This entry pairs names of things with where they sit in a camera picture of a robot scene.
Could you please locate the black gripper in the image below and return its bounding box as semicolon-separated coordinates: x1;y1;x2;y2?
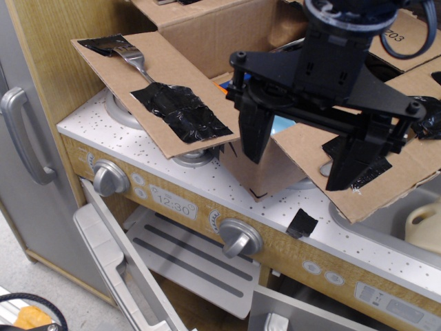
227;24;426;191

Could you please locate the large cardboard box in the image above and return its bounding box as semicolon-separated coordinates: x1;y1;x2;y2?
70;0;441;225

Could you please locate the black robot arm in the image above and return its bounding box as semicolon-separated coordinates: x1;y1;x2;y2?
227;1;426;191

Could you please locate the light blue bowl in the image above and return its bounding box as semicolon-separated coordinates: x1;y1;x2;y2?
271;116;296;135

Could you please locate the black tape on knife tip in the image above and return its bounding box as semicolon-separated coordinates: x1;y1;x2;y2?
322;137;392;191

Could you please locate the loose black tape piece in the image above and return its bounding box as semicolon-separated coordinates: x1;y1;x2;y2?
286;209;318;239

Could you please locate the toy kitchen stove unit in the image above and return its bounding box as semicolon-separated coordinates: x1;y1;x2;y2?
1;1;440;330

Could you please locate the small front silver burner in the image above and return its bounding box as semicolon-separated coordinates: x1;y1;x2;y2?
172;149;214;168

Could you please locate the right silver stove knob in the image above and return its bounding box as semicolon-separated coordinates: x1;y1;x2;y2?
219;218;264;259

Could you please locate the silver stove knob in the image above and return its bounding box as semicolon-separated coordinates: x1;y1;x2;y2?
219;218;264;259
93;159;130;197

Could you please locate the grey toy sink basin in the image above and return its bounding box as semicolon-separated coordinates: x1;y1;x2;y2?
329;177;440;269

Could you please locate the crumpled black tape on knife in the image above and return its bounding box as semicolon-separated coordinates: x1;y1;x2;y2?
411;96;440;140

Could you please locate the cream ceramic pitcher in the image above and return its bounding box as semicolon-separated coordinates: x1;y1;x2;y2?
404;200;440;254

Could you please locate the white oven rack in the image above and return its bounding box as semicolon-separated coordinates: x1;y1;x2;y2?
123;206;260;319

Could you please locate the grey dishwasher door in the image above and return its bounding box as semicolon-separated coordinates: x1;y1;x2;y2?
247;285;390;330

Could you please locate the left rear stove burner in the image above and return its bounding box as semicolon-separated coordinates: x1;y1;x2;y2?
105;90;143;130

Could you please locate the silver metal fork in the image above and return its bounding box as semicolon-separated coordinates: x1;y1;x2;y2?
112;46;189;91

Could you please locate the left silver stove knob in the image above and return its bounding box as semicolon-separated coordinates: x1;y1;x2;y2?
93;159;130;197

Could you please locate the black tape on fork tines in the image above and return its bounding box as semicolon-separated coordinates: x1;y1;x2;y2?
77;34;132;57

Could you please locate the open grey oven door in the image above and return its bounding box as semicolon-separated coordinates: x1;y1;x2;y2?
73;179;187;330

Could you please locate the grey toy fridge door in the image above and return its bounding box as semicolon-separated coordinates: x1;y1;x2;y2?
1;1;107;295

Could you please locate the orange object bottom left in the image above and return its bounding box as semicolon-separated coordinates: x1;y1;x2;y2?
13;305;52;330

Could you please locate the black tape on fork handle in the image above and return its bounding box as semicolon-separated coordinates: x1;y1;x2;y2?
131;82;232;143

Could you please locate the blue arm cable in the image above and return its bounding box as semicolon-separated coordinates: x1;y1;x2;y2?
378;0;439;60

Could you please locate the silver fridge handle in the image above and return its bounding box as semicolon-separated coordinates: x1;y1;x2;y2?
1;87;57;185

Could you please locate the black cable loop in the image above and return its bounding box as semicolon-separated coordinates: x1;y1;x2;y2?
0;292;69;331

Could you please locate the aluminium frame rail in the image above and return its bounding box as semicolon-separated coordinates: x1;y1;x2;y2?
0;299;28;325

